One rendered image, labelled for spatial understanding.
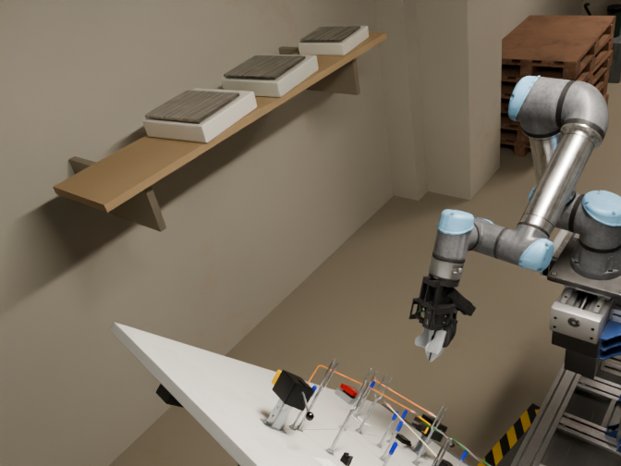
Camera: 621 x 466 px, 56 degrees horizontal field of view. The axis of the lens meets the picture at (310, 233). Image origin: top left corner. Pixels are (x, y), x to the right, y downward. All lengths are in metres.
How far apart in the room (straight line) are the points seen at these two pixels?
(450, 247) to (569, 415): 1.54
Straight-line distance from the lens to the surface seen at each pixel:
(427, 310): 1.36
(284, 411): 1.02
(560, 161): 1.45
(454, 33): 3.98
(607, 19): 5.54
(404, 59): 4.03
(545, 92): 1.55
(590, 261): 1.89
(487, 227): 1.41
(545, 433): 2.68
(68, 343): 2.78
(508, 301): 3.56
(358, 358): 3.27
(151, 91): 2.73
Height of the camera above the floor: 2.36
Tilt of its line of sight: 33 degrees down
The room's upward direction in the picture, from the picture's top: 11 degrees counter-clockwise
